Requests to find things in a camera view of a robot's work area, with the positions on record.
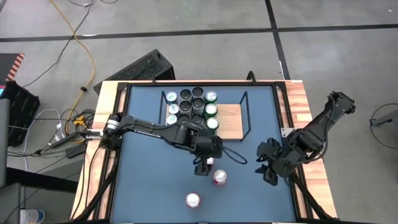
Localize blue table mat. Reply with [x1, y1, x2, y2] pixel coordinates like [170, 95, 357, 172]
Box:
[110, 84, 298, 223]

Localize white blue container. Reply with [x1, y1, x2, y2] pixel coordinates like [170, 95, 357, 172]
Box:
[20, 208, 46, 224]

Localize grey cabinet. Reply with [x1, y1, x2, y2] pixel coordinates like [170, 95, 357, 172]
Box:
[0, 98, 11, 187]

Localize black power adapter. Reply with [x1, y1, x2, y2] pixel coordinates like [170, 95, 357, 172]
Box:
[65, 144, 86, 158]

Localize hazard striped black panel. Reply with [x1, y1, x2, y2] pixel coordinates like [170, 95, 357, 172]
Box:
[0, 52, 25, 82]

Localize long black floor cable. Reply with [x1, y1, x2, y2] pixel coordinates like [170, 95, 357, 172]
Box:
[21, 0, 96, 90]

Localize black floor beam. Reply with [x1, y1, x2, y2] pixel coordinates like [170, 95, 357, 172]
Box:
[6, 167, 78, 193]

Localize yellow cable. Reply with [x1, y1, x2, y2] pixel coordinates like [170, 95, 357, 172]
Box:
[49, 0, 96, 144]

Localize black aluminium table frame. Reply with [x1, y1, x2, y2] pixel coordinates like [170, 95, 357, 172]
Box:
[70, 79, 338, 224]

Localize white cable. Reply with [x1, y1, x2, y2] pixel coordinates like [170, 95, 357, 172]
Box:
[23, 108, 63, 172]

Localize black cable loop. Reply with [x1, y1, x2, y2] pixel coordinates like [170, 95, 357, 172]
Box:
[369, 103, 398, 150]

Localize black plastic crate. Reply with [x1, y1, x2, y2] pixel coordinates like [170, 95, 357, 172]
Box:
[4, 80, 41, 147]

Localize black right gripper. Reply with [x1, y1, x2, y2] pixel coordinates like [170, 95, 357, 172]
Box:
[255, 141, 300, 187]

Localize wooden shelf black wire frame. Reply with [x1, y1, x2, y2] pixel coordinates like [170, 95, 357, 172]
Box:
[157, 90, 252, 142]

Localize green Sprite can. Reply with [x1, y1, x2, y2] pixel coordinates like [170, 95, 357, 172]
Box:
[206, 117, 220, 135]
[204, 103, 218, 119]
[204, 90, 218, 105]

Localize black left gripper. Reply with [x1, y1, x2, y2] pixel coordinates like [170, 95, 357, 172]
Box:
[192, 134, 224, 177]

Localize grey floor stand base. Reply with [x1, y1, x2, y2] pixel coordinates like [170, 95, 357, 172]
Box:
[369, 110, 398, 128]

